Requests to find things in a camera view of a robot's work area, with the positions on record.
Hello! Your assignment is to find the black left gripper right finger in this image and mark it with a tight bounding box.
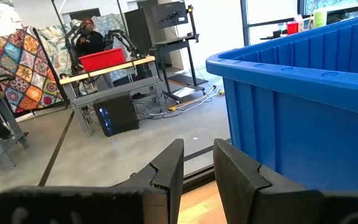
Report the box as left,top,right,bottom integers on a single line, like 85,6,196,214
213,138,358,224

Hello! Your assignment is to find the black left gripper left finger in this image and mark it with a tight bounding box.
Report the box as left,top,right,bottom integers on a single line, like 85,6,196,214
0,138,185,224

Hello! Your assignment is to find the large blue plastic bin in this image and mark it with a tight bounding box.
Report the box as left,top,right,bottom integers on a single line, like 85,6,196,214
206,11,358,191

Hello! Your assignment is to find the red plastic bin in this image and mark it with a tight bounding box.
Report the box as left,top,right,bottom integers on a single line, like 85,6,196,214
78,47,127,73

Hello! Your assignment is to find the black computer tower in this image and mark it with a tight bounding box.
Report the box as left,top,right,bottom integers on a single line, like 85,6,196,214
93,94,140,138

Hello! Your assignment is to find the white paper sheet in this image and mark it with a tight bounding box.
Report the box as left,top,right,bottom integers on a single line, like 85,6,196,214
172,86,196,98

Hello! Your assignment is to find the wooden-top metal workbench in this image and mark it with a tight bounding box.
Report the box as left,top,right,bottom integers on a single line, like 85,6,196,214
59,55,164,138

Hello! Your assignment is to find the black monitor cart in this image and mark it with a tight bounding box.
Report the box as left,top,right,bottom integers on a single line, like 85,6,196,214
149,4,209,103

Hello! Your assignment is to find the person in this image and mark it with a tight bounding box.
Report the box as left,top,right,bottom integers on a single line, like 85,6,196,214
75,17,106,57

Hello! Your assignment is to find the black backdrop stand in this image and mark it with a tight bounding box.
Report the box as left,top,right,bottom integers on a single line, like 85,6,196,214
32,27,71,110

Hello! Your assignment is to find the black monitor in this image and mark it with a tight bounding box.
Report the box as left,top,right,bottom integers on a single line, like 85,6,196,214
124,1,189,47

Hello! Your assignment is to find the grey metal workbench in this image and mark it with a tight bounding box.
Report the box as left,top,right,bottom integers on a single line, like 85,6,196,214
0,55,30,171

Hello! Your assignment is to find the red container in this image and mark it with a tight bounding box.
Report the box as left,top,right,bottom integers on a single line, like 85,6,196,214
286,21,300,35

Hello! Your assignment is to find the pale floral cloth backdrop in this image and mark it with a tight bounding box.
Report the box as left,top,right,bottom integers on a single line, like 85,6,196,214
35,12,136,94

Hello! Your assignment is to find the colourful patchwork quilt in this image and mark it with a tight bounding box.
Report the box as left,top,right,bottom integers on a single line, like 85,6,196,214
0,26,63,113

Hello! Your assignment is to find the green cup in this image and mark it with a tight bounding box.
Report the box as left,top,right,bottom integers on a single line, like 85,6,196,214
313,11,328,29

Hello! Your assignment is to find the black metal table frame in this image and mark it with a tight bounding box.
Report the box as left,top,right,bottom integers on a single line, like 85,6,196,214
181,164,216,194

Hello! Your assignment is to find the white floor cable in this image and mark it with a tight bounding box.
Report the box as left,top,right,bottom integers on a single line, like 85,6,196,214
135,85,219,118

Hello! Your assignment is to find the dark window frame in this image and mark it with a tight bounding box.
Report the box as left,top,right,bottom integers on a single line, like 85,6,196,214
240,0,358,47

